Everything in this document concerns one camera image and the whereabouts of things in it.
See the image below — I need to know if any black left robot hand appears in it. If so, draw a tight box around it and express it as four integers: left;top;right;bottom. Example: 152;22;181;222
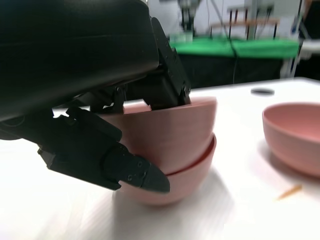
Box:
0;0;192;193

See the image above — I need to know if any pink plastic bowl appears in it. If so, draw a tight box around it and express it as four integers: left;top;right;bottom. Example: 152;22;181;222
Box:
119;133;217;207
261;101;320;178
99;96;218;173

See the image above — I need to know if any green table cover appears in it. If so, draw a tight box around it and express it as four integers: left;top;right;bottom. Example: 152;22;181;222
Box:
169;37;305;60

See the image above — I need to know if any wooden rack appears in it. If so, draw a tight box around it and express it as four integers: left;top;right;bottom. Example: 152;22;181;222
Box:
209;6;280;41

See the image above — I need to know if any black round table grommet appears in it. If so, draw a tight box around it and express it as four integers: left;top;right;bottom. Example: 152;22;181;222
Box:
250;87;275;96

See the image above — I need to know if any thin orange sliver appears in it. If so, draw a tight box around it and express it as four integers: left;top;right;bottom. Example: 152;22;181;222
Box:
275;184;303;201

